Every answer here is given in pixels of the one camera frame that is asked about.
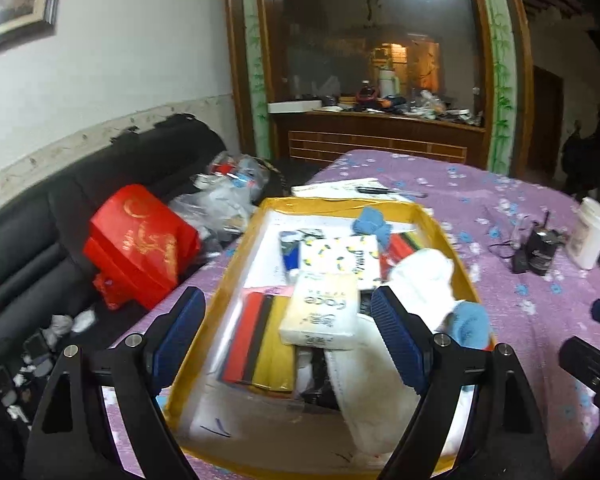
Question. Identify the black sofa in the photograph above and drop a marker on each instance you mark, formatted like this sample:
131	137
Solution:
30	240

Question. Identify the white tissue pack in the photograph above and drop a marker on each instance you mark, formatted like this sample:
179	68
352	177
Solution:
320	310

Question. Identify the small black device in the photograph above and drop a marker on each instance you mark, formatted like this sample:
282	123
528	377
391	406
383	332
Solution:
537	250

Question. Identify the white plastic bag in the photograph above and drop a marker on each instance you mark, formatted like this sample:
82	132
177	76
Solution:
215	210

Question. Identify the white flat box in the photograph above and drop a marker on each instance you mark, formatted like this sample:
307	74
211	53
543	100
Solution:
295	106

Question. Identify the brown wooden door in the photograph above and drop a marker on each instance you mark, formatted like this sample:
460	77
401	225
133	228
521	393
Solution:
547	120

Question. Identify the white plastic jar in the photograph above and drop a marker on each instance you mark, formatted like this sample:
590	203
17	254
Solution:
587	235

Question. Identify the blue packet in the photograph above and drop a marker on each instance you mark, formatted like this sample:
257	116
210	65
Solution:
290	255

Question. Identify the crumpled white paper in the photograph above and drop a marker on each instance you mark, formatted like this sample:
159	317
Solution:
60	327

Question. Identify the white thermos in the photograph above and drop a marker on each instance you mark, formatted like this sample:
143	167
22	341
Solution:
386	82

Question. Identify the red black yellow striped pack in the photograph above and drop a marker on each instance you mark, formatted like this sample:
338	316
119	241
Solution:
250	340

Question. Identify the white paper sheet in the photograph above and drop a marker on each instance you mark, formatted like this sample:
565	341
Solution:
325	189

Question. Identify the yellow dotted tissue pack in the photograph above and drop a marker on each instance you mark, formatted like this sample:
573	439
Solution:
340	255

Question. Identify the arched glass window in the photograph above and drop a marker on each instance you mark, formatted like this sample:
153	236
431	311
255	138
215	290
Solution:
370	10

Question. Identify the wooden counter cabinet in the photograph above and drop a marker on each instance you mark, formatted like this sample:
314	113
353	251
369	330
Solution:
370	135

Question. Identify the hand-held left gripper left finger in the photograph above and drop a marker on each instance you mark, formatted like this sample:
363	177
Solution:
180	330

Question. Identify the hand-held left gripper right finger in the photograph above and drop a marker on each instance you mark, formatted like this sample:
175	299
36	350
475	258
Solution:
400	340

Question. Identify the clear bag with colourful items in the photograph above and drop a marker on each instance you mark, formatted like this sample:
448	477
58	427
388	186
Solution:
245	175

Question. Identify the purple floral tablecloth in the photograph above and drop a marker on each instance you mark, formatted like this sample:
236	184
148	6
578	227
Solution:
505	185

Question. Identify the red round container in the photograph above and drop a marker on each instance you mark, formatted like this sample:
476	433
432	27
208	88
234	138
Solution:
367	94

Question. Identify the yellow cardboard box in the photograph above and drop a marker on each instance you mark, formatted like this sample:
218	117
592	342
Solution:
240	265

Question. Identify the black pen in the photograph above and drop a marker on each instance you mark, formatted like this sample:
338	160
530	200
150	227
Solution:
390	191

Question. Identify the rainbow striped pack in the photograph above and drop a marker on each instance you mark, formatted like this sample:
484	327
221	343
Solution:
405	247

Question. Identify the blue soft cloth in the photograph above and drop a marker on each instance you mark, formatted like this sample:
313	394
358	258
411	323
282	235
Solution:
370	222

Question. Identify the red gift bag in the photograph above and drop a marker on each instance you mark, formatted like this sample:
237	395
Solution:
135	245

